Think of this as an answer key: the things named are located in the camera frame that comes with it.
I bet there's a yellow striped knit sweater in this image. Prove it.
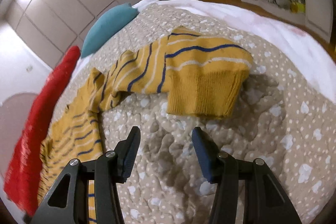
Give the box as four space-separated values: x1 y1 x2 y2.
38 27 253 223

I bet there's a beige dotted quilt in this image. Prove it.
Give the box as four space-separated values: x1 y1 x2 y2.
49 2 336 224

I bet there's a red pillow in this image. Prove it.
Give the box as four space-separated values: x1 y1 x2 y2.
3 46 80 217

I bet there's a round pink headboard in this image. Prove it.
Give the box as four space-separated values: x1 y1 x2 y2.
0 93 37 178

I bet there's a teal pillow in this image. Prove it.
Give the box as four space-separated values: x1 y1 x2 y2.
81 3 139 59

